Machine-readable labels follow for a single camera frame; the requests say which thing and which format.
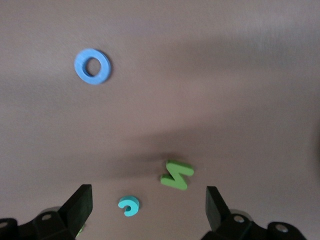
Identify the teal letter c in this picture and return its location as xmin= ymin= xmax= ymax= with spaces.
xmin=117 ymin=196 xmax=140 ymax=217

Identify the blue letter O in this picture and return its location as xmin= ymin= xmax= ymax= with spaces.
xmin=74 ymin=48 xmax=112 ymax=86

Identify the green capital letter N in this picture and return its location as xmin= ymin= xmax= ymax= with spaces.
xmin=160 ymin=159 xmax=195 ymax=191

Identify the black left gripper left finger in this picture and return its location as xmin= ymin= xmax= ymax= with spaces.
xmin=0 ymin=184 xmax=94 ymax=240

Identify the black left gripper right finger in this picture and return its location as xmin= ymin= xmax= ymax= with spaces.
xmin=201 ymin=186 xmax=306 ymax=240

